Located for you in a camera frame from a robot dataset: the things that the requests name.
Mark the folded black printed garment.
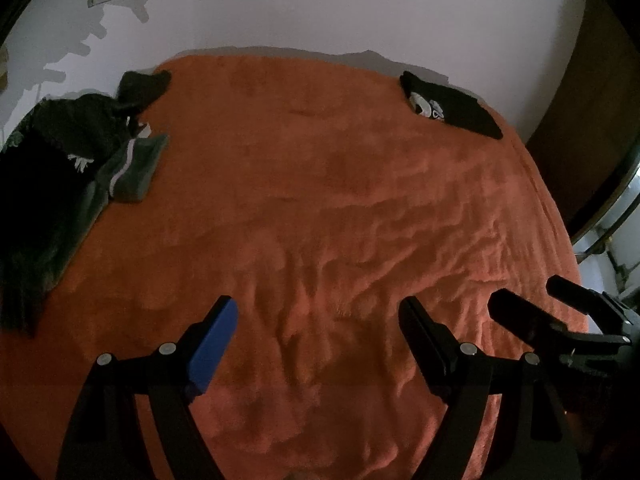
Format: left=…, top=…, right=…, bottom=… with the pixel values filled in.
left=400, top=71, right=504, bottom=140

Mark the black garment with white logo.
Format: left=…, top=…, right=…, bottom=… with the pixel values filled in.
left=20, top=94, right=137, bottom=201

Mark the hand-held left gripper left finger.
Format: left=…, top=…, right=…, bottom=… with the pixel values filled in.
left=55, top=296, right=239, bottom=480

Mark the brown wooden door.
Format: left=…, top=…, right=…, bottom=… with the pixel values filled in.
left=525, top=0, right=640, bottom=233

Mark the black patterned garment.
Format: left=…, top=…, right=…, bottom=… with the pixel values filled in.
left=0, top=125, right=108, bottom=338

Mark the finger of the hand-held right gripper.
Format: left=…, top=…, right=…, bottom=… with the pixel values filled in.
left=546, top=275, right=628, bottom=336
left=487, top=288, right=632, bottom=357

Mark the grey-green striped garment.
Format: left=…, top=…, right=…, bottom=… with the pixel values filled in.
left=95, top=134, right=170, bottom=206

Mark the plain black cloth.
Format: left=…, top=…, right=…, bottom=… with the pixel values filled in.
left=116, top=70, right=172, bottom=112

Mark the orange blanket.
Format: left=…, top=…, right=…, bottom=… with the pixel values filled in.
left=0, top=52, right=593, bottom=480

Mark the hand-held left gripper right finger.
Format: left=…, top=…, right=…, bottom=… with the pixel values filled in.
left=399, top=296, right=583, bottom=480

